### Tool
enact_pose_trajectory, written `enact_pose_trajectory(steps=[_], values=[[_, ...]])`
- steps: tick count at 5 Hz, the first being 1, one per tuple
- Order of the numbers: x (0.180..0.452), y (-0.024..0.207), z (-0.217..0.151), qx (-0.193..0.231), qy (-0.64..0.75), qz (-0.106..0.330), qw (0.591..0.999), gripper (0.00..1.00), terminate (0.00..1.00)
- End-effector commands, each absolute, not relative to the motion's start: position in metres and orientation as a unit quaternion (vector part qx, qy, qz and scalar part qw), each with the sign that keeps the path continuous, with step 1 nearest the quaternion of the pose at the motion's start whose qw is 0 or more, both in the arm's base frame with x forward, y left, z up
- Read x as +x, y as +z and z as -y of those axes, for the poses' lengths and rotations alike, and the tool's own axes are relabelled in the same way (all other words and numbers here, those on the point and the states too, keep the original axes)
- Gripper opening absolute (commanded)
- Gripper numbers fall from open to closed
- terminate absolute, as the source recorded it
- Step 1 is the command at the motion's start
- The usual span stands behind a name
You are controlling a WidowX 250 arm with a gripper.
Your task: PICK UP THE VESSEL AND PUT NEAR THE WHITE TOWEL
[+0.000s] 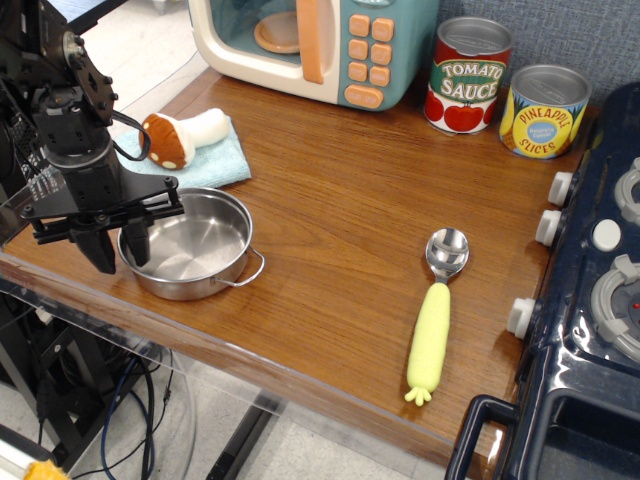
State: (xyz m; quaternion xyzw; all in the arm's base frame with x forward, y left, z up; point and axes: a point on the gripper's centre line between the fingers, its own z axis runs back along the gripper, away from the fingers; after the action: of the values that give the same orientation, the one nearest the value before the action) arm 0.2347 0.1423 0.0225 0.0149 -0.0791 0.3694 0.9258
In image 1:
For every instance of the toy microwave oven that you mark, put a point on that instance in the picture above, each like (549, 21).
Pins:
(358, 54)

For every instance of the pineapple slices can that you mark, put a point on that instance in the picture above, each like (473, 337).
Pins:
(544, 110)

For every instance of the light blue folded towel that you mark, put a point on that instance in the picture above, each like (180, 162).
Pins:
(216, 165)

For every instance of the stainless steel pot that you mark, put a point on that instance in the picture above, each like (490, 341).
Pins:
(201, 252)

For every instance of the spoon with yellow handle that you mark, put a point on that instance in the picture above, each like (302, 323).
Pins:
(447, 252)

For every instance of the dark blue toy stove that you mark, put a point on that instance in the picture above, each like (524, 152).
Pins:
(576, 413)

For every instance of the plush brown mushroom toy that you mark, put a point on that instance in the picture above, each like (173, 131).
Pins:
(173, 143)

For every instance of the black desk at left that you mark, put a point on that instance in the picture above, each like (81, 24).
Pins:
(82, 15)

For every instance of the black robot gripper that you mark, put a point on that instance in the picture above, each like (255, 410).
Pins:
(98, 195)

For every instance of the orange toy plate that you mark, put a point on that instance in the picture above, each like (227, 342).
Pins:
(278, 33)

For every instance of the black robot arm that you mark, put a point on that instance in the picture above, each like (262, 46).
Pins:
(49, 79)

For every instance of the tomato sauce can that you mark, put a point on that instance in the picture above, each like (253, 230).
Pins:
(469, 64)

